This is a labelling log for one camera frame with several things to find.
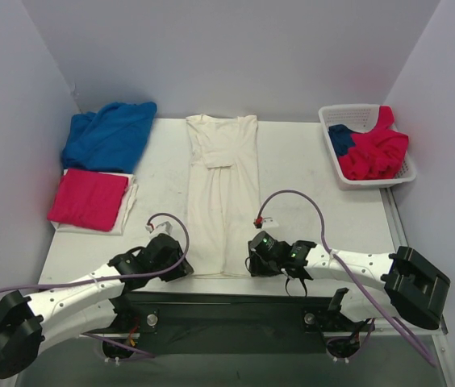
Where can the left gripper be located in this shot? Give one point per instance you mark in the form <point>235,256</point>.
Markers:
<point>180,270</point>

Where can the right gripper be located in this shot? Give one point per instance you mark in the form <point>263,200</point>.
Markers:
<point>255,264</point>

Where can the white t-shirt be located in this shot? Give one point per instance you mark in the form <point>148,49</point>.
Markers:
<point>223,194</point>
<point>127,203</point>

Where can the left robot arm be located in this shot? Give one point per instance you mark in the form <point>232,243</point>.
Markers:
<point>30,324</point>

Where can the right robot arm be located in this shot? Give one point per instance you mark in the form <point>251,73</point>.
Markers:
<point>417,289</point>

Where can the folded white t-shirt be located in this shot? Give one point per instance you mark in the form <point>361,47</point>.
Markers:
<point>127,203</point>

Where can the folded red t-shirt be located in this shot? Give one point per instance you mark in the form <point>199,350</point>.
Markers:
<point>89,200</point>

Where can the blue t-shirt pile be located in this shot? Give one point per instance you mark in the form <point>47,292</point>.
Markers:
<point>111,140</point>

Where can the blue t-shirt in basket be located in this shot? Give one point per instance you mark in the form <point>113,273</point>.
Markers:
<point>341,139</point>

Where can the red t-shirt in basket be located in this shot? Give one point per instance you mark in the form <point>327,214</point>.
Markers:
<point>378,154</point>

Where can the white plastic basket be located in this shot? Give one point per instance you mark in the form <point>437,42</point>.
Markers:
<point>360,118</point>

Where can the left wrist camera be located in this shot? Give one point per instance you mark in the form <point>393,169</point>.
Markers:
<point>161,228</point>

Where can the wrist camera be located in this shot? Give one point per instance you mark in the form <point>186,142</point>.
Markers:
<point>265,223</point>
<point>161,228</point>

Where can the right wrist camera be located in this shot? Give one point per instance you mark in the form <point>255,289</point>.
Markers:
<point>265,223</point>

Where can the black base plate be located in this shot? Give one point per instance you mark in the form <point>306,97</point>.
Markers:
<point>200,324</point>

